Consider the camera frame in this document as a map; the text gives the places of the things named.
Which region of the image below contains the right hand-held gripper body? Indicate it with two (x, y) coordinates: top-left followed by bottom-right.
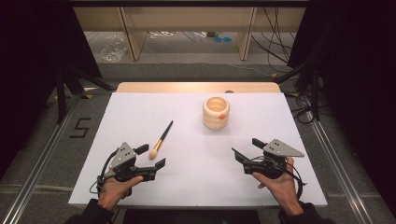
(242, 138), (305, 180)

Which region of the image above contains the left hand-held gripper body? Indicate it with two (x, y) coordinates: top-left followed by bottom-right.
(98, 142), (157, 185)

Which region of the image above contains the black makeup brush gold ferrule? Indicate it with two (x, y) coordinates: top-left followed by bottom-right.
(148, 119), (174, 161)

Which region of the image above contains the cream ringed brush holder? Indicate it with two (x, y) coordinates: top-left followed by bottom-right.
(202, 96), (231, 131)

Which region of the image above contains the person's left hand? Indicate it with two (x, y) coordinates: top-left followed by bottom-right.
(97, 175), (144, 213)

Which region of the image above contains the person's right hand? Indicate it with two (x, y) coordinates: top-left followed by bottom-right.
(251, 157), (304, 217)

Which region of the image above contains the white table sheet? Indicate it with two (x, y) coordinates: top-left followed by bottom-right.
(67, 91), (329, 208)

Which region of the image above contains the black metal stand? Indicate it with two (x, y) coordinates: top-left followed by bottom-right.
(55, 62), (114, 125)
(274, 62), (322, 122)

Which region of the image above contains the clear plastic bag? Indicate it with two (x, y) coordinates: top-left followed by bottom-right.
(100, 35), (129, 63)

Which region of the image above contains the dark curtain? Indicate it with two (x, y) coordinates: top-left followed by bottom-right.
(0, 0), (103, 181)
(288, 0), (396, 216)

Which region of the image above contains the light wooden shelf unit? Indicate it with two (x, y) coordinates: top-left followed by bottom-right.
(73, 6), (307, 62)

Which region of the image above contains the left hand-held gripper cable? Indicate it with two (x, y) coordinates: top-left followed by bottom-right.
(89, 148), (120, 197)

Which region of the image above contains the hand-held gripper cable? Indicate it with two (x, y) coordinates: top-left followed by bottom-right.
(248, 155), (307, 202)
(89, 148), (120, 197)

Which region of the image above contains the right hand-held gripper cable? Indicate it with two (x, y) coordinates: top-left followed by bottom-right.
(248, 155), (307, 202)

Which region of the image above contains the tangle of black floor cables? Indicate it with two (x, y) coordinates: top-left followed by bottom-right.
(290, 92), (329, 124)

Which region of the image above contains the silver metal floor rail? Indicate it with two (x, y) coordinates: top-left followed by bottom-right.
(306, 119), (375, 224)
(0, 96), (80, 224)

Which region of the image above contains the bundle of black cables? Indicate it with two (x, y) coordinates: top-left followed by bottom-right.
(250, 7), (297, 66)

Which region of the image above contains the white cord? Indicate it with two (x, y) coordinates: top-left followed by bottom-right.
(148, 30), (176, 40)

